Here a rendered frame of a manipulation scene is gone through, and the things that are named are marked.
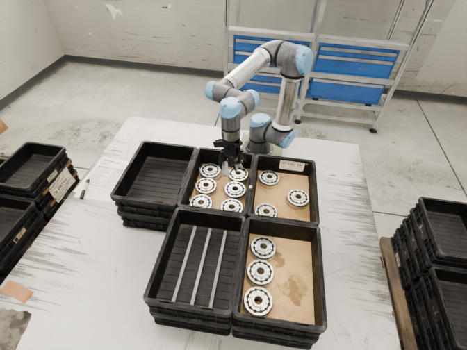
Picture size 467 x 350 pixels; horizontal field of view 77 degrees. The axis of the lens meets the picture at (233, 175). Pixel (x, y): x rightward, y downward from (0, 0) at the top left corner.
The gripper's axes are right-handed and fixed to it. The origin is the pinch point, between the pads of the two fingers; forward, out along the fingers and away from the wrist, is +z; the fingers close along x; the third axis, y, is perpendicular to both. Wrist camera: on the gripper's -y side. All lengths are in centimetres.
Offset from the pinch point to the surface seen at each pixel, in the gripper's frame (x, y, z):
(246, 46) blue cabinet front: 125, -150, 19
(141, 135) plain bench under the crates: -12, -86, 26
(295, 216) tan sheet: 17.7, 26.6, 18.5
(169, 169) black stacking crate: -15.3, -33.4, 15.4
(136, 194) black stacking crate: -36.6, -26.4, 15.1
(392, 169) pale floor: 189, -1, 105
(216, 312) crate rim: -37, 45, 8
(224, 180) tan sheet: 3.6, -10.1, 16.7
